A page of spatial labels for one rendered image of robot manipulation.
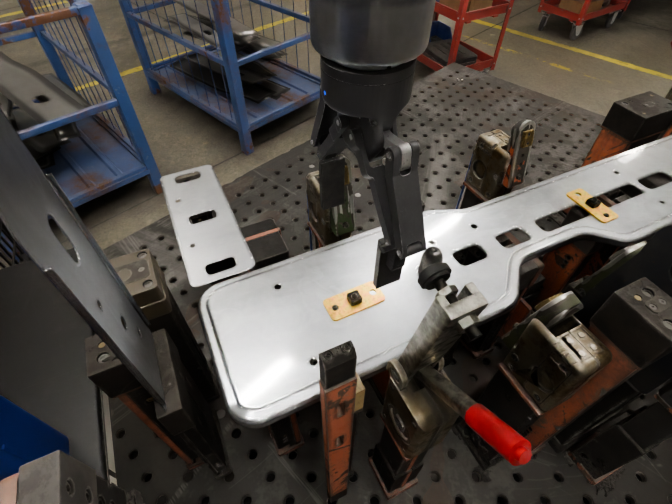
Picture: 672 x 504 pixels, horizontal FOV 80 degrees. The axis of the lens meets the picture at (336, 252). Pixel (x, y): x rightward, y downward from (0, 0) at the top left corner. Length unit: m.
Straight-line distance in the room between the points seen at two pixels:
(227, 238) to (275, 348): 0.22
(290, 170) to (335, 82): 0.97
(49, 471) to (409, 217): 0.30
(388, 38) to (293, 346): 0.38
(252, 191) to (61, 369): 0.79
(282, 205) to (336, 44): 0.89
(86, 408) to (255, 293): 0.24
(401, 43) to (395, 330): 0.36
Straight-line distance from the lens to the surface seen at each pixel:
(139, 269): 0.58
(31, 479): 0.33
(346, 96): 0.32
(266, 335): 0.54
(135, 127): 2.27
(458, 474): 0.81
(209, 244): 0.66
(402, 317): 0.56
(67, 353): 0.59
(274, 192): 1.21
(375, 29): 0.29
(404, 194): 0.33
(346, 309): 0.55
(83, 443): 0.52
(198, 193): 0.77
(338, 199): 0.50
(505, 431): 0.36
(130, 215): 2.41
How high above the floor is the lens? 1.47
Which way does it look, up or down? 48 degrees down
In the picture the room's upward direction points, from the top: straight up
